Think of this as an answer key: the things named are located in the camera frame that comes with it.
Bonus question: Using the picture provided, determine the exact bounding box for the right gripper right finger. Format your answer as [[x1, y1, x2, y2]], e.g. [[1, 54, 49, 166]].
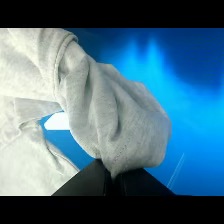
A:
[[113, 167, 176, 197]]

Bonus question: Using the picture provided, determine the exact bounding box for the pale grey shirt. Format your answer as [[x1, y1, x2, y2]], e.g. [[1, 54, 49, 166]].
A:
[[0, 27, 174, 196]]

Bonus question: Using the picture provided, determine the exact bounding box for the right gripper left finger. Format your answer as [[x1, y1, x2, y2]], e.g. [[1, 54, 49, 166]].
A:
[[51, 158, 113, 197]]

